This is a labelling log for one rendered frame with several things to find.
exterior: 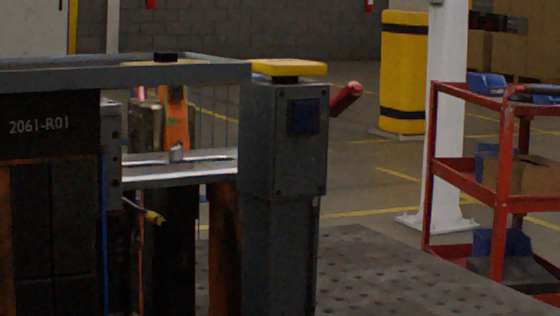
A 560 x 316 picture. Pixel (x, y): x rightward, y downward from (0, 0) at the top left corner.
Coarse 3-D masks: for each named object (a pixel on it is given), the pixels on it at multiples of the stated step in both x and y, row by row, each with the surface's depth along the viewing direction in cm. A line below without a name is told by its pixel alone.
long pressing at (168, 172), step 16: (128, 160) 127; (144, 160) 128; (160, 160) 128; (192, 160) 130; (128, 176) 115; (144, 176) 115; (160, 176) 116; (176, 176) 117; (192, 176) 119; (208, 176) 120; (224, 176) 121
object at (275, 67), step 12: (252, 60) 95; (264, 60) 95; (276, 60) 96; (288, 60) 96; (300, 60) 96; (264, 72) 92; (276, 72) 91; (288, 72) 91; (300, 72) 92; (312, 72) 93; (324, 72) 94
